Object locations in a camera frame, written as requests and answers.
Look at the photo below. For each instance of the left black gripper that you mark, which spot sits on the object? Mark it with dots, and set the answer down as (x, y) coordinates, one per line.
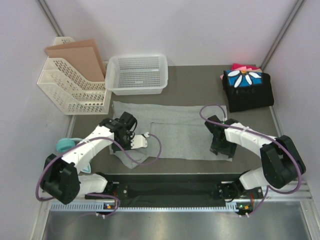
(128, 147)

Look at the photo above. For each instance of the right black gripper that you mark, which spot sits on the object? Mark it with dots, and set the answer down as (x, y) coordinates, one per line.
(229, 151)

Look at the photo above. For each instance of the grey t shirt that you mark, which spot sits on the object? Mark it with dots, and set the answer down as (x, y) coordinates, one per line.
(180, 132)

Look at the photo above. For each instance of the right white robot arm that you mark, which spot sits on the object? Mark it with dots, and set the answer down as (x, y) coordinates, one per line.
(280, 159)

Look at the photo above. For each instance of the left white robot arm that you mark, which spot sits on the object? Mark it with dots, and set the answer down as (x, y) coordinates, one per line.
(61, 174)

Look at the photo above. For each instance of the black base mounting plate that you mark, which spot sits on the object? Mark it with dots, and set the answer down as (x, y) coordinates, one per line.
(171, 190)

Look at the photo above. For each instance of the white perforated plastic basket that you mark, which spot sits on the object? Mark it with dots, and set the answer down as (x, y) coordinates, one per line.
(129, 75)

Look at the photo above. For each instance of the black folded flower t shirt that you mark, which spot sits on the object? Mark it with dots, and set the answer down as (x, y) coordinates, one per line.
(247, 90)

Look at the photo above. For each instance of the teal cat ear headphones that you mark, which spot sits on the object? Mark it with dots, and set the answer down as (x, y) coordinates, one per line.
(65, 144)

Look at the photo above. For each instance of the pink folded t shirt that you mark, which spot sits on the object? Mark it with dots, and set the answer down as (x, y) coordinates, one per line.
(245, 67)

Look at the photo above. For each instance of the brown cardboard folder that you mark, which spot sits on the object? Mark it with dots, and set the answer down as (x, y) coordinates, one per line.
(83, 55)

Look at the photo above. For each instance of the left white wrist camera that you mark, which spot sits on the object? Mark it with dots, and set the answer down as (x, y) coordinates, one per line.
(139, 141)

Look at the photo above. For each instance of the grey slotted cable duct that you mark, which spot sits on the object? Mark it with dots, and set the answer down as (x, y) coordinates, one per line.
(108, 206)

